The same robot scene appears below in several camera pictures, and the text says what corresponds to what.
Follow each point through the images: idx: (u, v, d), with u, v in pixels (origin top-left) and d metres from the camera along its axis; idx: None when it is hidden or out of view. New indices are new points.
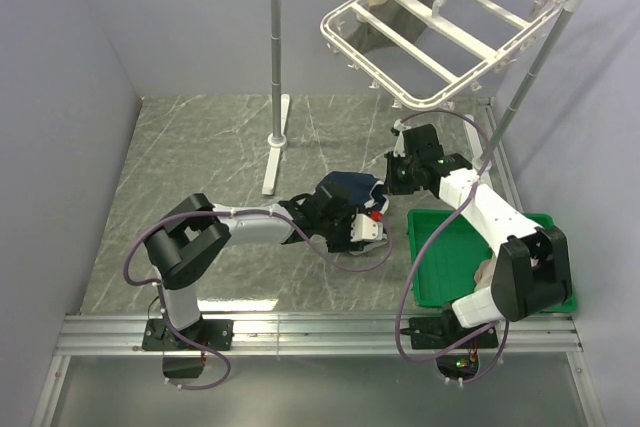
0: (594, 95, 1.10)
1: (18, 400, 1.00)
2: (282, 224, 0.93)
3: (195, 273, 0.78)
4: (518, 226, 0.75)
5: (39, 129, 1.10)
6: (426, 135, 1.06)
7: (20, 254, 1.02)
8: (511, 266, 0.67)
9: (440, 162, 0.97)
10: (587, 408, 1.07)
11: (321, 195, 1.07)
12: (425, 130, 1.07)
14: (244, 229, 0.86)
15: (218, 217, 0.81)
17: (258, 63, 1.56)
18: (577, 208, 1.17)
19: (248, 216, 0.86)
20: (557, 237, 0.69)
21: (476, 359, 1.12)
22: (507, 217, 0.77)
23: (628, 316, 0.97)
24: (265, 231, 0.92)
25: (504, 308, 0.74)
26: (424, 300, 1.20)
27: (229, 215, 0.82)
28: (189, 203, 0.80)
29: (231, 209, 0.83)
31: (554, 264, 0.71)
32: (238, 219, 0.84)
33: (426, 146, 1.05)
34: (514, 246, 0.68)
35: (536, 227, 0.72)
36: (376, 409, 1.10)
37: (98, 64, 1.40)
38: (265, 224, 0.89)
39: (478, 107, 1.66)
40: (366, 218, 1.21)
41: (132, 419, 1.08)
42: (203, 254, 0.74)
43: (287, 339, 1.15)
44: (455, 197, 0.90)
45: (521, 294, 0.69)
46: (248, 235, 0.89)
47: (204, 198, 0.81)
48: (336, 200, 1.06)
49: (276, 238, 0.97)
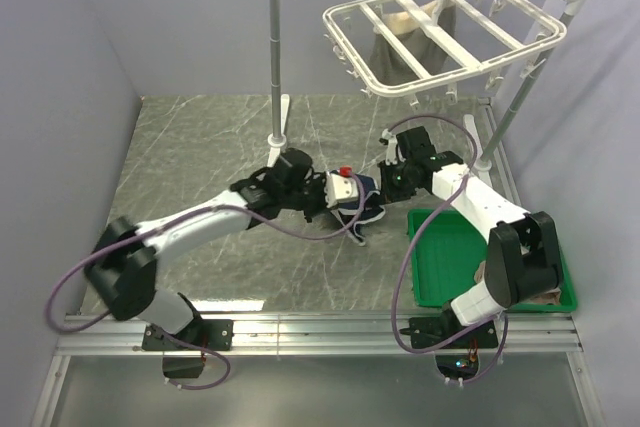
0: (594, 96, 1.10)
1: (18, 400, 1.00)
2: (233, 216, 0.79)
3: (136, 304, 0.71)
4: (506, 213, 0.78)
5: (38, 130, 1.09)
6: (419, 137, 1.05)
7: (20, 255, 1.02)
8: (501, 249, 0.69)
9: (432, 159, 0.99)
10: (587, 408, 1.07)
11: (281, 165, 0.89)
12: (416, 133, 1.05)
14: (183, 239, 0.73)
15: (142, 240, 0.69)
17: (257, 63, 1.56)
18: (578, 209, 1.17)
19: (185, 223, 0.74)
20: (545, 221, 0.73)
21: (476, 359, 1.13)
22: (497, 204, 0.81)
23: (628, 317, 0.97)
24: (212, 231, 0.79)
25: (497, 296, 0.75)
26: (424, 300, 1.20)
27: (156, 232, 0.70)
28: (107, 234, 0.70)
29: (156, 225, 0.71)
31: (544, 248, 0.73)
32: (170, 230, 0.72)
33: (419, 147, 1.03)
34: (503, 230, 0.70)
35: (525, 214, 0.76)
36: (376, 408, 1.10)
37: (97, 65, 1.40)
38: (209, 223, 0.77)
39: (478, 107, 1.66)
40: (336, 179, 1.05)
41: (132, 419, 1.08)
42: (126, 288, 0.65)
43: (287, 339, 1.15)
44: (447, 191, 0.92)
45: (513, 278, 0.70)
46: (195, 240, 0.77)
47: (126, 220, 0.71)
48: (299, 168, 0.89)
49: (231, 230, 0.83)
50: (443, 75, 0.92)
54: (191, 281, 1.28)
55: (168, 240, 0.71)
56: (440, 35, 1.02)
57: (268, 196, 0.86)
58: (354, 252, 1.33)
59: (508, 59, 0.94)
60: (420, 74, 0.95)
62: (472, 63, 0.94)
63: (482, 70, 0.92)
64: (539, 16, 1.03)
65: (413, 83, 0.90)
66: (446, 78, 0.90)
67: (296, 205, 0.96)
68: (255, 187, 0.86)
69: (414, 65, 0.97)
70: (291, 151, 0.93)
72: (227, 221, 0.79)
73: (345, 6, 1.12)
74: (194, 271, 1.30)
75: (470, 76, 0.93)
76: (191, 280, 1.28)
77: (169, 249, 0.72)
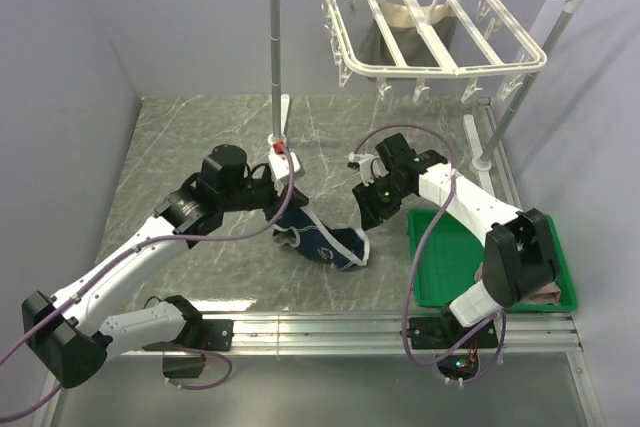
0: (594, 95, 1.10)
1: (18, 400, 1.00)
2: (161, 247, 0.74)
3: (89, 364, 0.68)
4: (499, 213, 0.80)
5: (38, 129, 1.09)
6: (395, 141, 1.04)
7: (20, 255, 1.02)
8: (499, 252, 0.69)
9: (416, 159, 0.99)
10: (588, 408, 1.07)
11: (209, 169, 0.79)
12: (395, 137, 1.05)
14: (109, 297, 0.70)
15: (58, 315, 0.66)
17: (257, 63, 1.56)
18: (578, 208, 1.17)
19: (106, 279, 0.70)
20: (538, 219, 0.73)
21: (476, 359, 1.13)
22: (489, 206, 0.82)
23: (628, 317, 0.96)
24: (145, 270, 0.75)
25: (499, 297, 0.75)
26: (425, 300, 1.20)
27: (73, 301, 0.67)
28: (28, 316, 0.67)
29: (71, 296, 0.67)
31: (539, 246, 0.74)
32: (91, 293, 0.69)
33: (398, 151, 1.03)
34: (499, 232, 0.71)
35: (518, 213, 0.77)
36: (376, 408, 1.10)
37: (97, 65, 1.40)
38: (134, 268, 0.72)
39: (479, 107, 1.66)
40: (272, 157, 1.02)
41: (132, 419, 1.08)
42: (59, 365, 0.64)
43: (287, 338, 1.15)
44: (437, 193, 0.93)
45: (512, 279, 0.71)
46: (130, 285, 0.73)
47: (36, 299, 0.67)
48: (230, 169, 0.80)
49: (176, 253, 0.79)
50: (419, 68, 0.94)
54: (191, 281, 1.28)
55: (89, 307, 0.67)
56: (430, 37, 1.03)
57: (204, 209, 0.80)
58: None
59: (486, 71, 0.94)
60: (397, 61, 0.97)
62: (450, 65, 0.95)
63: (456, 74, 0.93)
64: (515, 29, 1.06)
65: (386, 68, 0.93)
66: (420, 72, 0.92)
67: (246, 203, 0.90)
68: (188, 199, 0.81)
69: (394, 52, 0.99)
70: (218, 148, 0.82)
72: (157, 256, 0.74)
73: None
74: (194, 271, 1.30)
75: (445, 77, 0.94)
76: (191, 281, 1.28)
77: (97, 310, 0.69)
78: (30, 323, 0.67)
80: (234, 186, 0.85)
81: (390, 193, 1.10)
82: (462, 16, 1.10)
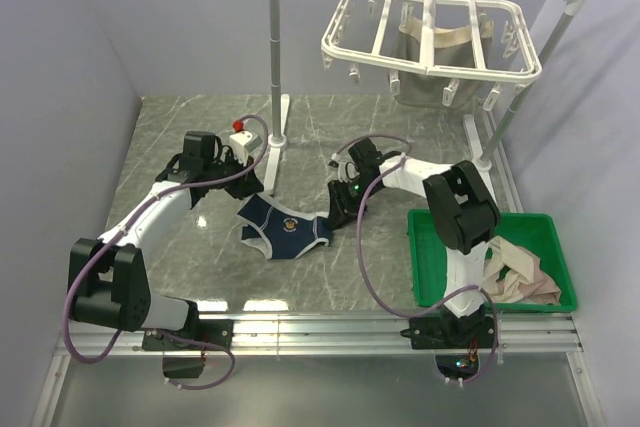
0: (594, 96, 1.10)
1: (18, 400, 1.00)
2: (176, 197, 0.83)
3: (140, 302, 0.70)
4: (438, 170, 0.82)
5: (37, 129, 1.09)
6: (365, 144, 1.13)
7: (21, 254, 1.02)
8: (432, 192, 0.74)
9: (377, 158, 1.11)
10: (588, 409, 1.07)
11: (191, 143, 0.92)
12: (364, 141, 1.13)
14: (149, 230, 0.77)
15: (114, 243, 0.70)
17: (257, 63, 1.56)
18: (579, 209, 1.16)
19: (143, 216, 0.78)
20: (467, 164, 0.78)
21: (476, 359, 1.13)
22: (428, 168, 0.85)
23: (628, 318, 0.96)
24: (168, 219, 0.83)
25: (451, 242, 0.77)
26: (425, 300, 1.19)
27: (122, 233, 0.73)
28: (74, 263, 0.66)
29: (121, 229, 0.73)
31: (474, 188, 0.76)
32: (134, 228, 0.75)
33: (367, 154, 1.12)
34: (431, 177, 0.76)
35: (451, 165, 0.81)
36: (376, 408, 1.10)
37: (97, 65, 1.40)
38: (164, 211, 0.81)
39: (479, 107, 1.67)
40: (234, 135, 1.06)
41: (132, 420, 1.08)
42: (130, 285, 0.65)
43: (287, 338, 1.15)
44: (392, 178, 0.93)
45: (452, 216, 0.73)
46: (157, 233, 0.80)
47: (86, 239, 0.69)
48: (209, 139, 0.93)
49: (182, 211, 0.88)
50: (390, 58, 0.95)
54: (191, 281, 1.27)
55: (138, 235, 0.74)
56: (426, 33, 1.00)
57: (195, 172, 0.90)
58: (354, 252, 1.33)
59: (461, 73, 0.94)
60: (373, 49, 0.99)
62: (426, 60, 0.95)
63: (427, 71, 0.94)
64: (517, 29, 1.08)
65: (355, 51, 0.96)
66: (388, 62, 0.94)
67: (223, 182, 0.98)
68: (179, 170, 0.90)
69: (378, 38, 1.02)
70: (192, 132, 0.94)
72: (174, 203, 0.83)
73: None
74: (194, 271, 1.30)
75: (417, 72, 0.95)
76: (191, 281, 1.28)
77: (144, 242, 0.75)
78: (76, 269, 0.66)
80: (211, 161, 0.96)
81: (359, 188, 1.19)
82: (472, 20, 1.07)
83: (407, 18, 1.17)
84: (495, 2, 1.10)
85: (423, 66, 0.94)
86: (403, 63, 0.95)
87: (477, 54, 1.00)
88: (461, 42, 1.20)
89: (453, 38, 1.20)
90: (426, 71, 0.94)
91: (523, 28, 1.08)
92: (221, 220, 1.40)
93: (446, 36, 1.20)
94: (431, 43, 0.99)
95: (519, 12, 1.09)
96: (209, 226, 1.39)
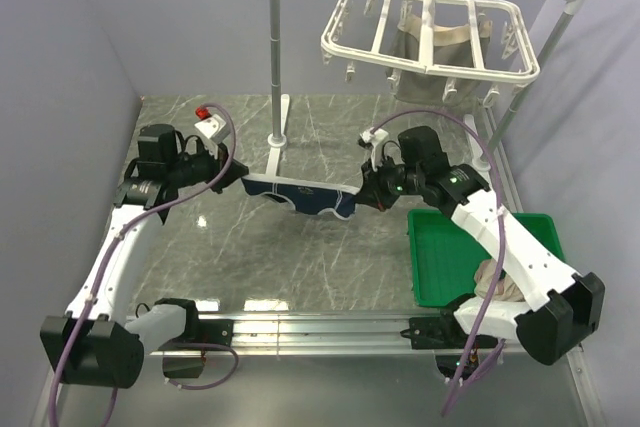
0: (593, 96, 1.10)
1: (17, 400, 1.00)
2: (140, 228, 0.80)
3: (131, 353, 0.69)
4: (554, 274, 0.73)
5: (36, 128, 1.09)
6: (432, 146, 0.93)
7: (20, 253, 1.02)
8: (553, 328, 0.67)
9: (453, 181, 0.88)
10: (588, 409, 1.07)
11: (147, 146, 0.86)
12: (428, 139, 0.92)
14: (119, 286, 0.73)
15: (87, 315, 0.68)
17: (257, 63, 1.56)
18: (579, 209, 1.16)
19: (108, 274, 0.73)
20: (597, 289, 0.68)
21: (475, 359, 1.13)
22: (542, 263, 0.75)
23: (628, 318, 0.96)
24: (138, 251, 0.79)
25: (531, 349, 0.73)
26: (425, 300, 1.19)
27: (91, 302, 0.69)
28: (51, 339, 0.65)
29: (87, 298, 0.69)
31: (589, 311, 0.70)
32: (103, 290, 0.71)
33: (431, 158, 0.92)
34: (558, 308, 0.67)
35: (574, 276, 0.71)
36: (377, 408, 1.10)
37: (97, 65, 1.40)
38: (129, 253, 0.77)
39: (479, 107, 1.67)
40: (198, 125, 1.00)
41: (132, 420, 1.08)
42: (114, 356, 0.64)
43: (287, 338, 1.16)
44: (478, 231, 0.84)
45: (559, 347, 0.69)
46: (129, 279, 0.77)
47: (53, 320, 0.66)
48: (165, 139, 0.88)
49: (154, 232, 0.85)
50: (390, 57, 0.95)
54: (191, 281, 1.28)
55: (109, 300, 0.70)
56: (427, 31, 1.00)
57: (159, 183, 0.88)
58: (354, 252, 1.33)
59: (460, 72, 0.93)
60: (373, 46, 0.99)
62: (425, 60, 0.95)
63: (426, 70, 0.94)
64: (516, 30, 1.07)
65: (356, 50, 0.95)
66: (389, 61, 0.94)
67: (191, 177, 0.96)
68: (138, 182, 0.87)
69: (378, 36, 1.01)
70: (145, 128, 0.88)
72: (140, 235, 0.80)
73: None
74: (194, 271, 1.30)
75: (417, 72, 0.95)
76: (191, 281, 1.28)
77: (117, 299, 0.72)
78: (58, 348, 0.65)
80: (173, 161, 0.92)
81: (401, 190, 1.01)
82: (472, 19, 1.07)
83: (407, 17, 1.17)
84: (493, 2, 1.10)
85: (423, 65, 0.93)
86: (402, 61, 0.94)
87: (476, 53, 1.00)
88: (460, 41, 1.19)
89: (450, 37, 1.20)
90: (425, 71, 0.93)
91: (522, 29, 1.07)
92: (221, 220, 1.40)
93: (445, 34, 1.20)
94: (431, 42, 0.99)
95: (516, 12, 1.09)
96: (209, 226, 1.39)
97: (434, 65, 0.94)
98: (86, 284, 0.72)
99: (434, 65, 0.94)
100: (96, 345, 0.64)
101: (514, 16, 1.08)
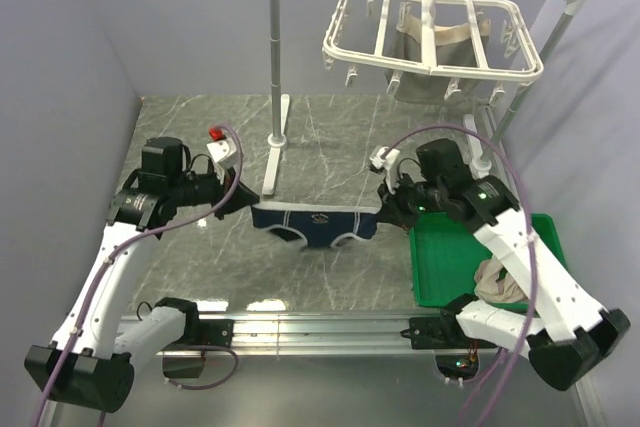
0: (593, 97, 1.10)
1: (18, 400, 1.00)
2: (132, 253, 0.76)
3: (119, 380, 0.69)
4: (582, 307, 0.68)
5: (36, 129, 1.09)
6: (452, 158, 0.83)
7: (20, 254, 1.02)
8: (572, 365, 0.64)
9: (482, 197, 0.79)
10: (588, 409, 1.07)
11: (151, 157, 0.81)
12: (448, 149, 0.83)
14: (107, 316, 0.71)
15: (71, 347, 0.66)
17: (257, 63, 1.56)
18: (580, 209, 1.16)
19: (95, 302, 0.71)
20: (623, 328, 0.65)
21: (475, 359, 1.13)
22: (569, 295, 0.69)
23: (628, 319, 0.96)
24: (126, 278, 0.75)
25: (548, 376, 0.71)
26: (425, 300, 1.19)
27: (76, 335, 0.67)
28: (36, 369, 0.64)
29: (72, 331, 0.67)
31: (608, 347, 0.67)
32: (89, 320, 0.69)
33: (452, 171, 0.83)
34: (583, 347, 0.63)
35: (602, 310, 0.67)
36: (376, 408, 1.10)
37: (97, 65, 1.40)
38: (118, 279, 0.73)
39: (479, 107, 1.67)
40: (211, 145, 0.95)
41: (132, 419, 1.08)
42: (100, 389, 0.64)
43: (287, 338, 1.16)
44: (501, 249, 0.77)
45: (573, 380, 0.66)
46: (119, 306, 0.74)
47: (38, 350, 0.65)
48: (172, 151, 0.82)
49: (147, 251, 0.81)
50: (393, 59, 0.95)
54: (191, 281, 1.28)
55: (95, 332, 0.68)
56: (427, 33, 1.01)
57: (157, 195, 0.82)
58: (354, 252, 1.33)
59: (464, 72, 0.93)
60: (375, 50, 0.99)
62: (428, 61, 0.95)
63: (430, 71, 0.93)
64: (517, 29, 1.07)
65: (359, 52, 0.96)
66: (392, 63, 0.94)
67: (192, 198, 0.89)
68: (136, 193, 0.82)
69: (379, 39, 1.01)
70: (153, 139, 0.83)
72: (131, 259, 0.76)
73: None
74: (194, 271, 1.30)
75: (420, 73, 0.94)
76: (191, 281, 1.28)
77: (104, 331, 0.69)
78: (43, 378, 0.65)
80: (175, 177, 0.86)
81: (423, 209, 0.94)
82: (472, 19, 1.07)
83: (405, 17, 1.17)
84: (491, 0, 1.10)
85: (427, 67, 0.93)
86: (405, 64, 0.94)
87: (479, 53, 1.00)
88: (458, 40, 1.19)
89: (450, 36, 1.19)
90: (428, 72, 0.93)
91: (523, 29, 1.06)
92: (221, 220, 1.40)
93: (445, 34, 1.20)
94: (432, 43, 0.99)
95: (515, 8, 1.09)
96: (209, 226, 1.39)
97: (437, 66, 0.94)
98: (73, 311, 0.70)
99: (437, 66, 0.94)
100: (79, 380, 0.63)
101: (514, 15, 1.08)
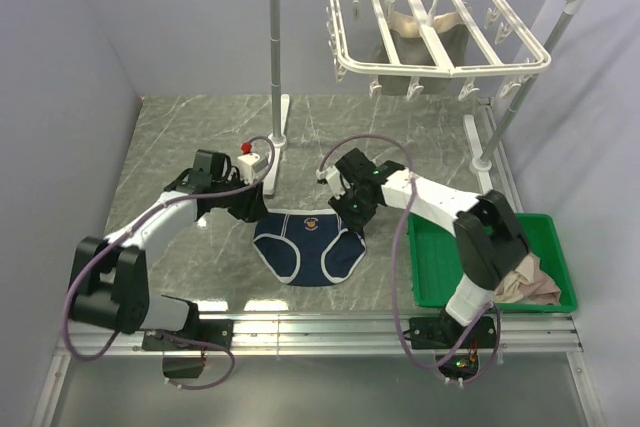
0: (593, 95, 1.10)
1: (17, 400, 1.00)
2: (182, 207, 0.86)
3: (139, 305, 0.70)
4: (460, 202, 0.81)
5: (36, 128, 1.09)
6: (357, 156, 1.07)
7: (20, 253, 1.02)
8: (469, 237, 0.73)
9: (375, 173, 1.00)
10: (588, 408, 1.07)
11: (203, 158, 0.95)
12: (355, 153, 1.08)
14: (154, 234, 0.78)
15: (120, 244, 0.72)
17: (257, 62, 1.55)
18: (580, 209, 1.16)
19: (149, 222, 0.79)
20: (496, 199, 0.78)
21: (476, 359, 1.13)
22: (450, 197, 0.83)
23: (628, 318, 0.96)
24: (173, 226, 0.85)
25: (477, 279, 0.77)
26: (424, 300, 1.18)
27: (128, 234, 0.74)
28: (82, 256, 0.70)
29: (127, 230, 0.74)
31: (505, 223, 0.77)
32: (140, 231, 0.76)
33: (359, 167, 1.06)
34: (465, 218, 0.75)
35: (477, 197, 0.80)
36: (376, 407, 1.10)
37: (97, 64, 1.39)
38: (169, 217, 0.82)
39: (479, 107, 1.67)
40: (241, 157, 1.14)
41: (132, 419, 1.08)
42: (129, 284, 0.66)
43: (287, 339, 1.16)
44: (401, 199, 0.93)
45: (490, 260, 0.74)
46: (159, 243, 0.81)
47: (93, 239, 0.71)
48: (220, 157, 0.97)
49: (187, 222, 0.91)
50: (412, 67, 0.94)
54: (191, 281, 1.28)
55: (144, 237, 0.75)
56: (433, 34, 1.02)
57: (202, 184, 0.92)
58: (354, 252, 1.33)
59: (483, 70, 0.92)
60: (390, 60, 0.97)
62: (446, 63, 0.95)
63: (451, 74, 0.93)
64: (516, 28, 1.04)
65: (377, 65, 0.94)
66: (412, 70, 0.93)
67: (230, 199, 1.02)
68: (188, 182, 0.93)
69: (387, 48, 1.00)
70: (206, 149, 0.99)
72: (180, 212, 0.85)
73: None
74: (194, 271, 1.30)
75: (441, 77, 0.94)
76: (191, 281, 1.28)
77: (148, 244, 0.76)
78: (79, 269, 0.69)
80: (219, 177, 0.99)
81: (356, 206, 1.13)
82: (472, 23, 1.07)
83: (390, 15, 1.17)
84: None
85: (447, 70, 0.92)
86: (425, 70, 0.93)
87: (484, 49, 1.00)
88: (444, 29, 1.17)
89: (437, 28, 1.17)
90: (449, 76, 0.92)
91: (522, 27, 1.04)
92: (221, 220, 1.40)
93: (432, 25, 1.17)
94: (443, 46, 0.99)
95: None
96: (209, 226, 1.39)
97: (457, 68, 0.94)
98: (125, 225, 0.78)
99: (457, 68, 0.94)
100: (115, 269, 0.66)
101: (509, 12, 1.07)
